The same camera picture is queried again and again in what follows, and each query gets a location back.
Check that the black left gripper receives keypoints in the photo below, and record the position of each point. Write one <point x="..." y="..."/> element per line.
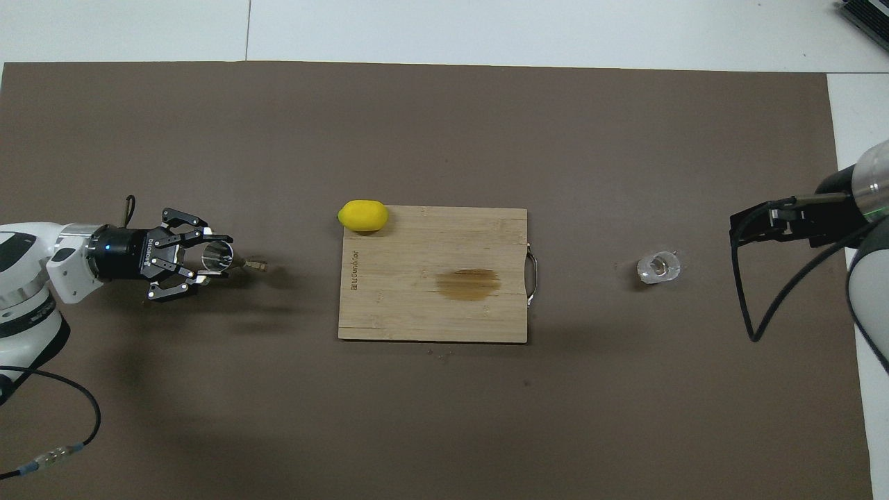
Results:
<point x="125" y="253"/>

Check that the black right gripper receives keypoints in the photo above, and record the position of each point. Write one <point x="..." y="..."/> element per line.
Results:
<point x="833" y="226"/>

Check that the metal double jigger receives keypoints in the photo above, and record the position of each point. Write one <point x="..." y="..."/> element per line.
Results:
<point x="217" y="258"/>

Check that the small clear glass cup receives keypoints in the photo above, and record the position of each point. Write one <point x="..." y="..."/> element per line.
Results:
<point x="658" y="269"/>

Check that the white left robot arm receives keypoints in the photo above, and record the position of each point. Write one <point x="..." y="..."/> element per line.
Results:
<point x="28" y="278"/>

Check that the yellow lemon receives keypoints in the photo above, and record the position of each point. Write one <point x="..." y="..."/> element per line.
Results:
<point x="362" y="215"/>

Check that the dark grey ribbed device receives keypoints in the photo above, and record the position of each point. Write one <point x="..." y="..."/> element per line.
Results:
<point x="868" y="17"/>

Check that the wooden cutting board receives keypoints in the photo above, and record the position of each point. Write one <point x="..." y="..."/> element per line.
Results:
<point x="417" y="305"/>

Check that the brown table mat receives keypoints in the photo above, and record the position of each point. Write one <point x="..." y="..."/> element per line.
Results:
<point x="417" y="417"/>

